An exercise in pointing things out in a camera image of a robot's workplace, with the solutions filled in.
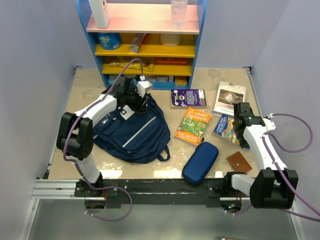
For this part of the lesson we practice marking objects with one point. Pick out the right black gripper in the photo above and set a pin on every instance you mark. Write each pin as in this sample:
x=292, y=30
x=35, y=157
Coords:
x=242, y=140

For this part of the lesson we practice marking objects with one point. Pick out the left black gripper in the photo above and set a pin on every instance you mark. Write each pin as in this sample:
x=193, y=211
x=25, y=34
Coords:
x=140, y=106

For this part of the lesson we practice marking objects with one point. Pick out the blue Treehouse book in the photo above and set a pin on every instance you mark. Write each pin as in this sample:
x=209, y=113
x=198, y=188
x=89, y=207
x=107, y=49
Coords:
x=225, y=129

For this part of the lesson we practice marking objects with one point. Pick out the brown leather wallet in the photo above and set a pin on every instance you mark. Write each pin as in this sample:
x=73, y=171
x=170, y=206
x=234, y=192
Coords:
x=239, y=163

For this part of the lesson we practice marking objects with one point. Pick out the navy blue student backpack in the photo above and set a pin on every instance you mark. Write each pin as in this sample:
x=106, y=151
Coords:
x=140, y=139

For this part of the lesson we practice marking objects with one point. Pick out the blue zippered pencil case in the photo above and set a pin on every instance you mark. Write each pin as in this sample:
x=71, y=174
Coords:
x=200, y=163

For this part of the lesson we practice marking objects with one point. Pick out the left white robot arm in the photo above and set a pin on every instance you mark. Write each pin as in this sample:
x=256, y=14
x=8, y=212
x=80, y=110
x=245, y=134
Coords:
x=76, y=131

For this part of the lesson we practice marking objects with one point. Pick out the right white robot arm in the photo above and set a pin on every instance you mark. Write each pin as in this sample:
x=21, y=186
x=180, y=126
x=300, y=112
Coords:
x=274, y=186

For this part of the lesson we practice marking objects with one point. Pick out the yellow snack bag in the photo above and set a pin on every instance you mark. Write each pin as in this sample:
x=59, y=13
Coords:
x=121, y=62

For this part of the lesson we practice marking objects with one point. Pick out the white coffee cover book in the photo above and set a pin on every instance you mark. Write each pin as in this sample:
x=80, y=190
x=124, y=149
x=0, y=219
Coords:
x=228, y=94

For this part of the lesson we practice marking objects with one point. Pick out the orange red snack box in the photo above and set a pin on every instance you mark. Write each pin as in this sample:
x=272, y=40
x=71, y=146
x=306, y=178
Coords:
x=171, y=60

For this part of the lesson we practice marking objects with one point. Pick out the silver foil snack packet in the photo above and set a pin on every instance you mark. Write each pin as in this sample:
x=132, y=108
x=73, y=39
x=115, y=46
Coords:
x=137, y=42

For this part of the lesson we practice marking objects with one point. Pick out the orange Treehouse book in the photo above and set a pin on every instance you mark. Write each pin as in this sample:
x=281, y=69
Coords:
x=192, y=126

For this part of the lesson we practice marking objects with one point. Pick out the blue snack canister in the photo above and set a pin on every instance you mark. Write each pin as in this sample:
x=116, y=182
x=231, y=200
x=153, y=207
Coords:
x=109, y=41

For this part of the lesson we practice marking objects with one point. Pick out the purple paperback book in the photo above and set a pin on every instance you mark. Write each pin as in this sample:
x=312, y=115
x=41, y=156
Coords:
x=185, y=98

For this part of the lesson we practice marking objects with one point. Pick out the small boxes bottom shelf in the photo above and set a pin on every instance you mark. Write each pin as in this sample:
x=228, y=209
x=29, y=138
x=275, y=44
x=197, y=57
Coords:
x=160, y=81

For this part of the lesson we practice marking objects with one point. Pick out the blue colourful shelf unit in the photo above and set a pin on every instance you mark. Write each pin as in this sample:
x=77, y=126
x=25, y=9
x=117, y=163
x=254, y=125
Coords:
x=129, y=19

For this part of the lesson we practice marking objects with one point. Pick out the cream round container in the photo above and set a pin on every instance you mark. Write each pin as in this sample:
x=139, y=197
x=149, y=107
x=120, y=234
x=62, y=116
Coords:
x=170, y=40

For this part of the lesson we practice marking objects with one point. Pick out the white rectangular bottle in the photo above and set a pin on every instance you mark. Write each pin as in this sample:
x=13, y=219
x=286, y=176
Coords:
x=100, y=13

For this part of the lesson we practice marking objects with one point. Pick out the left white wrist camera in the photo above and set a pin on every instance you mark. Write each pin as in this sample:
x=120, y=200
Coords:
x=143, y=86

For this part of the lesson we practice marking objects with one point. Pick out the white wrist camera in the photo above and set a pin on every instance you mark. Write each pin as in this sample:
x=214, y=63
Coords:
x=143, y=86
x=269, y=124

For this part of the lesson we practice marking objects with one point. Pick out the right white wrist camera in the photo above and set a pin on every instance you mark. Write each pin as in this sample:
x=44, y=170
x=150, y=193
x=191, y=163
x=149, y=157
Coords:
x=269, y=124

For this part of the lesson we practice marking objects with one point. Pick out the black metal base plate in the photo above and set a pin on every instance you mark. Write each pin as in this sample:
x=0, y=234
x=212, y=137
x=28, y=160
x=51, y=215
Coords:
x=212, y=193

